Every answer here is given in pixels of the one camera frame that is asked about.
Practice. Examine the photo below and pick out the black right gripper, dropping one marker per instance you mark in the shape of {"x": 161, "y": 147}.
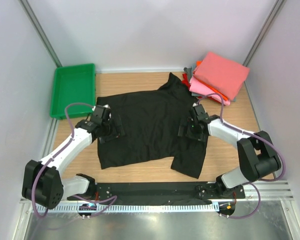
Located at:
{"x": 200, "y": 137}

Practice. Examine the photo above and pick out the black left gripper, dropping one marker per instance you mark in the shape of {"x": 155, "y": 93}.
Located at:
{"x": 117, "y": 131}

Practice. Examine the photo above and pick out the black t shirt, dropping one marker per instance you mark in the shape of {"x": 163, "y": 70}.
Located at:
{"x": 150, "y": 121}

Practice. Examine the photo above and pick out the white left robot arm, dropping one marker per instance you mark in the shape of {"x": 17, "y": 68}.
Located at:
{"x": 42, "y": 182}

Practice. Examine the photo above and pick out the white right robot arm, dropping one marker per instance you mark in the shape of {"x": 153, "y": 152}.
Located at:
{"x": 256, "y": 154}

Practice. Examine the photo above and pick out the folded red t shirt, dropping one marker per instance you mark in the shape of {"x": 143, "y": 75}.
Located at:
{"x": 185, "y": 80}

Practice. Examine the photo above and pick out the green plastic bin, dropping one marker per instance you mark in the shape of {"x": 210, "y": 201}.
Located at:
{"x": 72, "y": 84}

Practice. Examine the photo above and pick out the folded grey t shirt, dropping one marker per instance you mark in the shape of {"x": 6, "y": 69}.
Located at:
{"x": 190, "y": 70}

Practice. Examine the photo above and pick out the folded salmon pink t shirt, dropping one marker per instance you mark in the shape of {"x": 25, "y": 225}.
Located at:
{"x": 221, "y": 74}

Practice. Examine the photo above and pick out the folded orange t shirt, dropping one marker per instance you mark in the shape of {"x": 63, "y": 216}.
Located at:
{"x": 208, "y": 86}

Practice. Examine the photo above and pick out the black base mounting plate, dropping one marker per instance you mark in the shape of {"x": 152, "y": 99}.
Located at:
{"x": 159, "y": 193}

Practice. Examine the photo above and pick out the white slotted cable duct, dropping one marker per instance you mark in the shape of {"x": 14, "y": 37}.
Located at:
{"x": 78, "y": 207}

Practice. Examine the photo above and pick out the aluminium frame rail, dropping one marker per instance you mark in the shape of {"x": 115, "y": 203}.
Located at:
{"x": 266, "y": 190}

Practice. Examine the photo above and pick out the right aluminium corner post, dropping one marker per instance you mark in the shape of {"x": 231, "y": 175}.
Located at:
{"x": 269, "y": 21}

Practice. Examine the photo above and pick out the aluminium corner post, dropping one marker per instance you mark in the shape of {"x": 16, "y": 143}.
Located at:
{"x": 269, "y": 21}
{"x": 40, "y": 31}

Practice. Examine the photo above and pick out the left aluminium corner post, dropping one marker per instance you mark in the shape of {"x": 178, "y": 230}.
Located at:
{"x": 40, "y": 31}

